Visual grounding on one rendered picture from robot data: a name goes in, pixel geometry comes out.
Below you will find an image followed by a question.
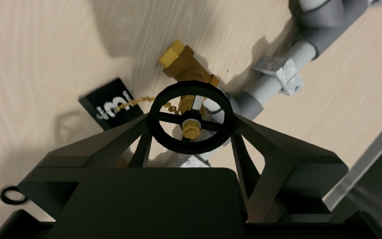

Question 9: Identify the black tag with gold chain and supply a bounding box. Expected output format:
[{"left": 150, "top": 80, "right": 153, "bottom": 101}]
[{"left": 76, "top": 77, "right": 194, "bottom": 131}]

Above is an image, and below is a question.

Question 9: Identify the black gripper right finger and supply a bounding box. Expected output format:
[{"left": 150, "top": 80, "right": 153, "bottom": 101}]
[{"left": 230, "top": 112, "right": 349, "bottom": 222}]

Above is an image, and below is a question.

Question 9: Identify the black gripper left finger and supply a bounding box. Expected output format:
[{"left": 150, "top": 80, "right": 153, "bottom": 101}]
[{"left": 35, "top": 113, "right": 153, "bottom": 167}]

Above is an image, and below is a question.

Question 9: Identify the black rubber ring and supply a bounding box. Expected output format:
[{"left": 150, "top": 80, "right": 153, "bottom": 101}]
[{"left": 0, "top": 185, "right": 28, "bottom": 204}]

